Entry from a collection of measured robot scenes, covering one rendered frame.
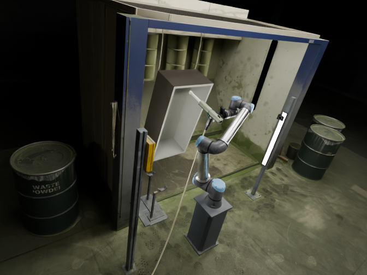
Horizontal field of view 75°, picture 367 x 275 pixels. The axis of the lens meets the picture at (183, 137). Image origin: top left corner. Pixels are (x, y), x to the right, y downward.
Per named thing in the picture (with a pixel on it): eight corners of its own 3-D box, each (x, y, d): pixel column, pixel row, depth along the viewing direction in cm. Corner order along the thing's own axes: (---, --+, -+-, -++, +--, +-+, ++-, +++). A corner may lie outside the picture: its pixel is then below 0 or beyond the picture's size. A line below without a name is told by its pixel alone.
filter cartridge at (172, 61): (174, 78, 445) (180, 30, 405) (187, 85, 423) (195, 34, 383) (158, 80, 422) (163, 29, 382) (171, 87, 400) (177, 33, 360)
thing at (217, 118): (215, 137, 228) (224, 118, 214) (211, 138, 225) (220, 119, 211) (186, 107, 253) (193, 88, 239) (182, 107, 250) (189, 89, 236)
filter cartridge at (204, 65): (191, 84, 435) (200, 35, 394) (184, 77, 464) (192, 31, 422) (209, 84, 448) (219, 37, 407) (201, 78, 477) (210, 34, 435)
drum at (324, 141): (295, 159, 496) (314, 121, 452) (325, 173, 468) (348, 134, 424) (286, 169, 455) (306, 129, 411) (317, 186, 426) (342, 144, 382)
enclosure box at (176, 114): (139, 144, 349) (158, 70, 275) (172, 137, 384) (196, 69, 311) (151, 161, 331) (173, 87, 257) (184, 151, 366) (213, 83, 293)
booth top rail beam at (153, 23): (148, 28, 180) (149, 19, 177) (145, 26, 184) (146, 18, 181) (321, 44, 333) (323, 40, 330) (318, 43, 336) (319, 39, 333)
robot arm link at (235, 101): (244, 97, 234) (241, 109, 240) (234, 94, 239) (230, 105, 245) (241, 100, 227) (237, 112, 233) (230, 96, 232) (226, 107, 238)
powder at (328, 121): (349, 127, 462) (350, 127, 461) (332, 130, 437) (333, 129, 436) (325, 115, 502) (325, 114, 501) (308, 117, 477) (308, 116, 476)
